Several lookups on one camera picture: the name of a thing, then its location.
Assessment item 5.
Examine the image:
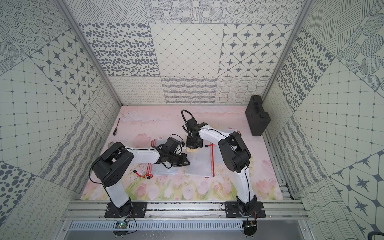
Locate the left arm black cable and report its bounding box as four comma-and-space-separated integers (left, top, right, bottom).
167, 133, 186, 154

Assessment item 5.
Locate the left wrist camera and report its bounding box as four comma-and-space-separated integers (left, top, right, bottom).
163, 137, 182, 153

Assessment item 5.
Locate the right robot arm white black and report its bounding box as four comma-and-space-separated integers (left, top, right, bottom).
183, 118, 257, 217

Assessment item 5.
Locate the black plastic case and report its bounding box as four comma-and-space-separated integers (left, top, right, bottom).
245, 96, 271, 137

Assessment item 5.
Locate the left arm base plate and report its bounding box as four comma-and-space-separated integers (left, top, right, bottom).
105, 199, 148, 219

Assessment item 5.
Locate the aluminium mounting rail frame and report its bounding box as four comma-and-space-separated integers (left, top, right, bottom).
59, 199, 310, 235

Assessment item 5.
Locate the black red screwdriver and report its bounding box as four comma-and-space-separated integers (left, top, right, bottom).
113, 117, 121, 136

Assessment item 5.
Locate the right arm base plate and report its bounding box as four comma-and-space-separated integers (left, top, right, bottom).
224, 195, 266, 218

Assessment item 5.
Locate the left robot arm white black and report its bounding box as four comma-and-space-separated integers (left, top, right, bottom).
90, 142, 191, 218

